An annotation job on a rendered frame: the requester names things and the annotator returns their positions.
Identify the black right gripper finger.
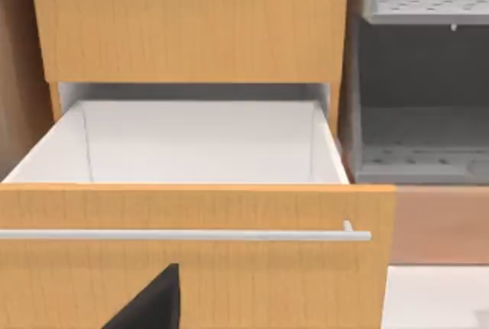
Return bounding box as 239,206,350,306
101,263,180,329

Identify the white open drawer box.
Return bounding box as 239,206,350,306
2,81,351,185

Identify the wooden cupboard body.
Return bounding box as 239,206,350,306
0,0,489,268

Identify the closed wooden drawer front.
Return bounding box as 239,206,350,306
27,0,351,84

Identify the grey pierced shelf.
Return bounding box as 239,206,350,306
362,0,489,32
355,107,489,184

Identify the long metal drawer handle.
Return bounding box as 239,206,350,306
0,220,372,243

